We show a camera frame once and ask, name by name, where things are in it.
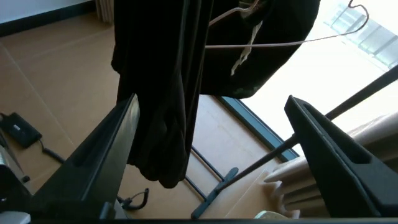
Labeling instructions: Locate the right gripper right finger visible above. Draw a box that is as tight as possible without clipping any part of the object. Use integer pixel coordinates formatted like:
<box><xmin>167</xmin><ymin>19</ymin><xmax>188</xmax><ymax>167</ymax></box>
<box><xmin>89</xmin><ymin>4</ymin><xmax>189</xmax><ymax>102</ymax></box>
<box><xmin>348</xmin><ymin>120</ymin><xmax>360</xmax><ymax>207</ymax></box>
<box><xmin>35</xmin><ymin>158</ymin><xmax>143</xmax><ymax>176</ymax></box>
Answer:
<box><xmin>284</xmin><ymin>95</ymin><xmax>398</xmax><ymax>218</ymax></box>

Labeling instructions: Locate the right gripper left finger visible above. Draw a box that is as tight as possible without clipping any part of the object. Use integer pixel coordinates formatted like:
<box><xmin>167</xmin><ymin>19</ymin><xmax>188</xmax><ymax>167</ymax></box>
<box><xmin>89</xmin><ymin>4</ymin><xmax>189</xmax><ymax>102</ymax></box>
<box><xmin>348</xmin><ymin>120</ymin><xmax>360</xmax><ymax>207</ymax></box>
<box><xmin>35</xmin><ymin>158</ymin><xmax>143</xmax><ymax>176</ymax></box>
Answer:
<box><xmin>30</xmin><ymin>93</ymin><xmax>141</xmax><ymax>218</ymax></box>

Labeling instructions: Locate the heap of clothes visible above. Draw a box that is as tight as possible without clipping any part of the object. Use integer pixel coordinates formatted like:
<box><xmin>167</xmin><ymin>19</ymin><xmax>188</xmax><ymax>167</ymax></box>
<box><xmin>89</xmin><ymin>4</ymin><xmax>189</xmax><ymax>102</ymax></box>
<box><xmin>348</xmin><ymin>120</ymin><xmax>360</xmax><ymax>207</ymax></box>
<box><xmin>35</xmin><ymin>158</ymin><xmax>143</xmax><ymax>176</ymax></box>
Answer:
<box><xmin>111</xmin><ymin>0</ymin><xmax>215</xmax><ymax>189</ymax></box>

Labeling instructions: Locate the black garment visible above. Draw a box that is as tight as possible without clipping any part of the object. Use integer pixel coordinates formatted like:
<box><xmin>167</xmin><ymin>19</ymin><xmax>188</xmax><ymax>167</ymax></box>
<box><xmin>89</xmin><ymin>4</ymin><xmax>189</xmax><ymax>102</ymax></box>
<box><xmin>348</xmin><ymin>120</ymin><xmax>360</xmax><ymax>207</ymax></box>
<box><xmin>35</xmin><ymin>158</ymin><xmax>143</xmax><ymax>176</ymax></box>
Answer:
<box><xmin>200</xmin><ymin>0</ymin><xmax>321</xmax><ymax>99</ymax></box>

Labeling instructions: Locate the pink clothes hanger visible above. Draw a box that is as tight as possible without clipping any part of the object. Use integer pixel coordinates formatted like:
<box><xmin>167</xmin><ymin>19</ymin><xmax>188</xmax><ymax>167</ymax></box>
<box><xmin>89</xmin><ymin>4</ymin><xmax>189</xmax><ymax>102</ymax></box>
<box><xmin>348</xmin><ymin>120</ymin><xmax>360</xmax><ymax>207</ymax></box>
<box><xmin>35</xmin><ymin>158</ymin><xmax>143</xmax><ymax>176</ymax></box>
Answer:
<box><xmin>205</xmin><ymin>0</ymin><xmax>370</xmax><ymax>50</ymax></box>

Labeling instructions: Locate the black clothes rack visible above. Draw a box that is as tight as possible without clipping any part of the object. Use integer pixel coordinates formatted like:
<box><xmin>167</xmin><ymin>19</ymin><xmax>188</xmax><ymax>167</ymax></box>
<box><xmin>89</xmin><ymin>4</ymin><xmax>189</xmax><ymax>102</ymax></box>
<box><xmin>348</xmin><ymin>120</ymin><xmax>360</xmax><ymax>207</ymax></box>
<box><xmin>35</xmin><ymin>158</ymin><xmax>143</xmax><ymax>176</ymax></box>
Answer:
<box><xmin>185</xmin><ymin>63</ymin><xmax>398</xmax><ymax>220</ymax></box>

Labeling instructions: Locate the black power adapter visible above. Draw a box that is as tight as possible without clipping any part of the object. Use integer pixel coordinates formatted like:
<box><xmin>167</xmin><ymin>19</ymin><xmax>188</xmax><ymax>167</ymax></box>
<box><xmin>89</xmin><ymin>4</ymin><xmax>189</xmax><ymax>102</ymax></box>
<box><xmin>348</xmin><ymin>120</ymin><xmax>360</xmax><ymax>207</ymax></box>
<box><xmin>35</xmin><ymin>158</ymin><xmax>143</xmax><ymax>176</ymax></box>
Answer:
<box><xmin>0</xmin><ymin>111</ymin><xmax>44</xmax><ymax>149</ymax></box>

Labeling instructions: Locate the black cable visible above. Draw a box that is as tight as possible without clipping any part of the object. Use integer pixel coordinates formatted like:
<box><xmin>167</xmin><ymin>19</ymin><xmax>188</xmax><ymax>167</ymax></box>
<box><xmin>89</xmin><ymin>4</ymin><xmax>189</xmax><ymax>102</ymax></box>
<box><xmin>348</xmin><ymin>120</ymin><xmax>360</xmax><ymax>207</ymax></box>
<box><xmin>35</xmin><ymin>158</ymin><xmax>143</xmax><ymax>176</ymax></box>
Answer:
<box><xmin>39</xmin><ymin>138</ymin><xmax>150</xmax><ymax>212</ymax></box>

